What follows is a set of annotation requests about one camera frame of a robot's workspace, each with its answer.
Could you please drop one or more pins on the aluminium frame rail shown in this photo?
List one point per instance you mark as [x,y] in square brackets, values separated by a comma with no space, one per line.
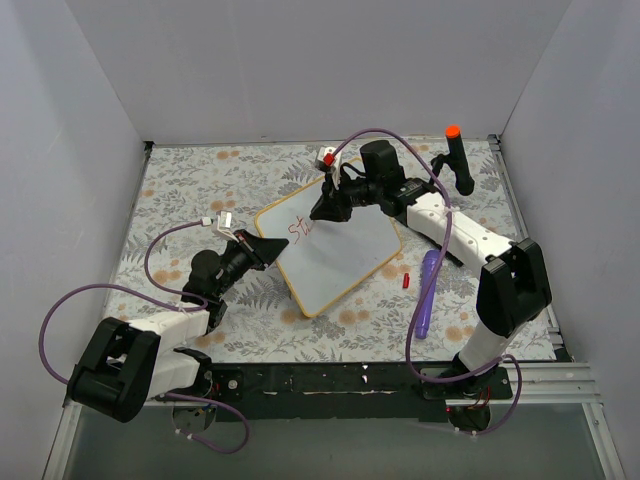
[558,383]

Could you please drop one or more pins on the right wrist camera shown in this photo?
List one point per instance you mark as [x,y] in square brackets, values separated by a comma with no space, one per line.
[326,159]

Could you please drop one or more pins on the yellow framed whiteboard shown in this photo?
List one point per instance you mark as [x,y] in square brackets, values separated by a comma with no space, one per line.
[325,260]

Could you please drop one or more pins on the black microphone stand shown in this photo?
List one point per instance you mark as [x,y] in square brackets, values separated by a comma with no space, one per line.
[439,164]

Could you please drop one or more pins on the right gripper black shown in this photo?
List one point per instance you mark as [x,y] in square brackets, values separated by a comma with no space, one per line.
[338,191]

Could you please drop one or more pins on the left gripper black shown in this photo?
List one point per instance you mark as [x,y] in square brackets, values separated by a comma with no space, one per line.
[248,248]

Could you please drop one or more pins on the black microphone silver head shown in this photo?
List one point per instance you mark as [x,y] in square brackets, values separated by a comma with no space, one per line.
[434,254]

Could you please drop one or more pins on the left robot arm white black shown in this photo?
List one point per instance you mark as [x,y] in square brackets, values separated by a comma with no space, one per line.
[127,363]

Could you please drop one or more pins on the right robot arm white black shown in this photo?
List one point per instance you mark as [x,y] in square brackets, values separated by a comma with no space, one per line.
[513,284]

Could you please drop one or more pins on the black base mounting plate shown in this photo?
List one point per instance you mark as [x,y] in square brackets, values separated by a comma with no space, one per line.
[272,391]

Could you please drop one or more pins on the purple toy microphone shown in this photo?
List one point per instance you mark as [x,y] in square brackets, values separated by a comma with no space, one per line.
[427,294]

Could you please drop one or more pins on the floral table mat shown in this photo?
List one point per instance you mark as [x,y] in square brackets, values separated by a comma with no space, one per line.
[263,322]

